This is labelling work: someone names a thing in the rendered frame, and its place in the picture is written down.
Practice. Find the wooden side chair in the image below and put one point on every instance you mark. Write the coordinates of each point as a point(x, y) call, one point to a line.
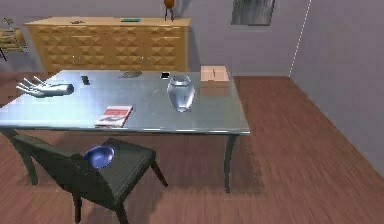
point(10, 40)

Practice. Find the blue bowl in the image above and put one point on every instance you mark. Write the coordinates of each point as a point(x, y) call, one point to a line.
point(99, 156)

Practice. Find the dark grey flat dish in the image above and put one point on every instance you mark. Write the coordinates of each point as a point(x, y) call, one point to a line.
point(130, 74)

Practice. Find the grey framed picture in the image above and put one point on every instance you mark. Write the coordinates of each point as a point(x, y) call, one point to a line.
point(252, 12)

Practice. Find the silver vase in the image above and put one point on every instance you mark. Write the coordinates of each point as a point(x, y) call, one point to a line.
point(180, 93)

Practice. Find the orange statue on stand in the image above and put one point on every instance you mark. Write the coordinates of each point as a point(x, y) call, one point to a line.
point(169, 6)

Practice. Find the black remote control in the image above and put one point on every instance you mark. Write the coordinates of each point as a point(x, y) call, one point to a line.
point(85, 80)

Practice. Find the green book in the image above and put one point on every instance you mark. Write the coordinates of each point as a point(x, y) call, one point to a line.
point(130, 20)

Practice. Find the tan cardboard box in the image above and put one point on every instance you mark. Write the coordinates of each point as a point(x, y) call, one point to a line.
point(214, 76)

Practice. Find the grey metal dining table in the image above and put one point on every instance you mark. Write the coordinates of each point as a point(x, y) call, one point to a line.
point(150, 100)

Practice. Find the red and white book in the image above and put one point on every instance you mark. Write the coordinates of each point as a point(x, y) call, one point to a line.
point(114, 116)

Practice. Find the small dark flat object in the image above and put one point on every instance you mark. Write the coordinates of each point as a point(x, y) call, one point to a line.
point(77, 22)

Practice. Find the wooden sideboard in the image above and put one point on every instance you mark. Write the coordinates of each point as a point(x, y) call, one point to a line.
point(110, 46)

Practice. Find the dark grey chair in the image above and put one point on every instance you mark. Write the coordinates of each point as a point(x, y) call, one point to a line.
point(126, 166)

